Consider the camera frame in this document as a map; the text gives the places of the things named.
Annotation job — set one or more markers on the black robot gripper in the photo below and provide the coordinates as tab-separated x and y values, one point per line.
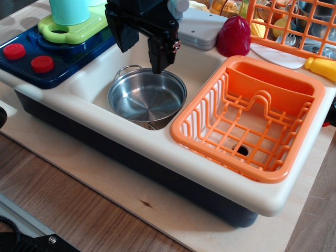
153	19

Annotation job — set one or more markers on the stainless steel pan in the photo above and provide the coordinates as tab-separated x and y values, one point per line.
146	99

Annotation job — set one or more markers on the cream toy sink unit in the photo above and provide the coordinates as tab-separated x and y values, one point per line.
81	101

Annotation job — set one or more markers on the orange plastic drying rack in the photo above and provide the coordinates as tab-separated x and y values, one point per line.
251	117

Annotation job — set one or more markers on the grey faucet base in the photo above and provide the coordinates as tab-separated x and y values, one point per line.
198	27

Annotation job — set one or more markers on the lime green cutting board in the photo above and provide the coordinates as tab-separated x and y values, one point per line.
74	34

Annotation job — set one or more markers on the teal plastic cup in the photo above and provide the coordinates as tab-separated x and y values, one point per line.
69	12

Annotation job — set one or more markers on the dark red plastic toy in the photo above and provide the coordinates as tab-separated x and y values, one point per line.
234	37

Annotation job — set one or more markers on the red stove knob right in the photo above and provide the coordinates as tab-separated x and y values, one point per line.
42	64

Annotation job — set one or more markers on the red stove knob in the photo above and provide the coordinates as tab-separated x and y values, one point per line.
42	64
14	51

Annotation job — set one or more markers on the yellow toy corn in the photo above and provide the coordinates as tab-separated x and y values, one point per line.
258	28

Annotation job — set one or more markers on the blue toy stove top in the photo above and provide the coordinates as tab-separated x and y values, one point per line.
68	59

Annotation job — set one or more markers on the white plastic plate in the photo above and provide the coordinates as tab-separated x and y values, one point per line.
278	57

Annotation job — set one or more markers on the red stove knob left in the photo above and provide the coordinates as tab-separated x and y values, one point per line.
14	51

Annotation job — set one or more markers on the orange plastic basket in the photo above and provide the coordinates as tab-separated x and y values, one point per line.
302	28

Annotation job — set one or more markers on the light plywood board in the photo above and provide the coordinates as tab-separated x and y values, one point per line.
97	204

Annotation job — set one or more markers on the yellow plastic toy handle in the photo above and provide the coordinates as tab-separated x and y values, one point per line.
321	67

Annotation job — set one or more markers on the black mount bracket with screw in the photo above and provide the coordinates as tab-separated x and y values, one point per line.
44	243

